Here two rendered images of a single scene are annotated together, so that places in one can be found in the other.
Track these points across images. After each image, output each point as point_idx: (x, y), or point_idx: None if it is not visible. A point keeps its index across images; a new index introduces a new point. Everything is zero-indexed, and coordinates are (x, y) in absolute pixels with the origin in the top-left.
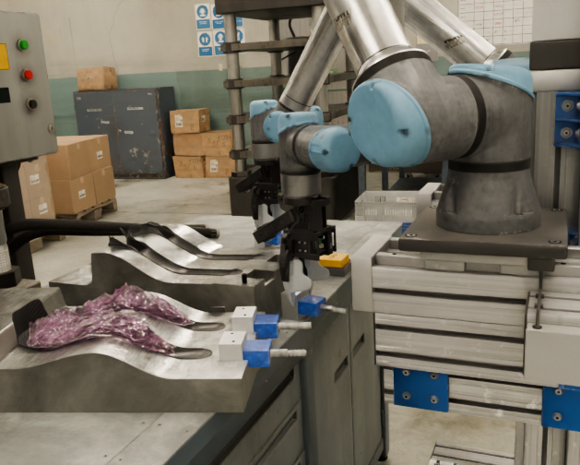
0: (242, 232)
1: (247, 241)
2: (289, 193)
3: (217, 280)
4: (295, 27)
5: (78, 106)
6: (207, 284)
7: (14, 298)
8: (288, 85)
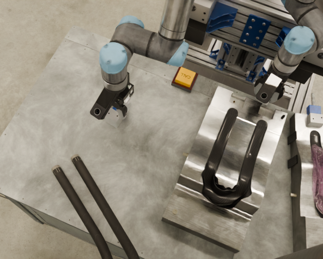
0: (65, 139)
1: (95, 133)
2: (295, 69)
3: (273, 133)
4: None
5: None
6: (279, 138)
7: None
8: (181, 25)
